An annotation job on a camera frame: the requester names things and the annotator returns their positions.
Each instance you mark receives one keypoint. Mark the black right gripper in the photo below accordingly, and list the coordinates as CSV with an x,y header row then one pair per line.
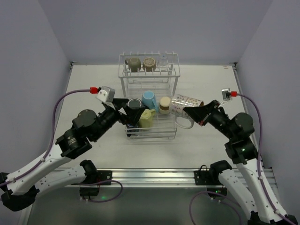
x,y
208,114

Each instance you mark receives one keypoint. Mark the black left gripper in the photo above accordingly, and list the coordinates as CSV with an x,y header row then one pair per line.
x,y
118,109

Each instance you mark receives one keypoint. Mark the dark grey mug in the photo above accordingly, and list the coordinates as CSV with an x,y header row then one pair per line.
x,y
134,103

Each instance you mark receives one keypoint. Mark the dark blue glazed cup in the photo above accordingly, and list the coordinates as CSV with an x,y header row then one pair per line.
x,y
135,126

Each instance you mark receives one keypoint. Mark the light green mug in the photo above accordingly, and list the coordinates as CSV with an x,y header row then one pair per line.
x,y
146,119

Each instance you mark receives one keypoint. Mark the light blue mug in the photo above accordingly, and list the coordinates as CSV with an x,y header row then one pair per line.
x,y
149,100

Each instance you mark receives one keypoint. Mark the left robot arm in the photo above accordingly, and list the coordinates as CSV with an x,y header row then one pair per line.
x,y
23,186

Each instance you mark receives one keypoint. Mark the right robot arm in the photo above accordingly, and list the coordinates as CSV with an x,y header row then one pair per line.
x,y
255,197

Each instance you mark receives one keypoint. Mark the brown and cream cup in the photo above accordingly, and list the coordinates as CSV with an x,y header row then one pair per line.
x,y
164,104

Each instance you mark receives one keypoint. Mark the olive green cup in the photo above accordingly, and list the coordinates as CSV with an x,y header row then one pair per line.
x,y
134,64

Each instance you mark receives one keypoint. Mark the brown speckled cup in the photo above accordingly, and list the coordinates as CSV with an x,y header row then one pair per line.
x,y
149,64

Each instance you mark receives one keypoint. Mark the clear glass cup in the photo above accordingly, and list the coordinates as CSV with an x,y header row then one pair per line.
x,y
162,63

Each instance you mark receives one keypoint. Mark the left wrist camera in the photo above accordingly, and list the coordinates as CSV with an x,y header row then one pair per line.
x,y
106,94

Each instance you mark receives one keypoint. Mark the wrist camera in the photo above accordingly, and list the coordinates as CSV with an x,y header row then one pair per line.
x,y
106,94
226,94

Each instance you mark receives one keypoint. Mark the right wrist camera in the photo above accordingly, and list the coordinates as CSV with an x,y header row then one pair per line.
x,y
226,94

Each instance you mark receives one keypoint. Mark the white wire dish rack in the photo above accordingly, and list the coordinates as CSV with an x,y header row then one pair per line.
x,y
150,79

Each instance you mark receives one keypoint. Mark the aluminium mounting rail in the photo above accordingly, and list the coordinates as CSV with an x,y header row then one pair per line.
x,y
128,178

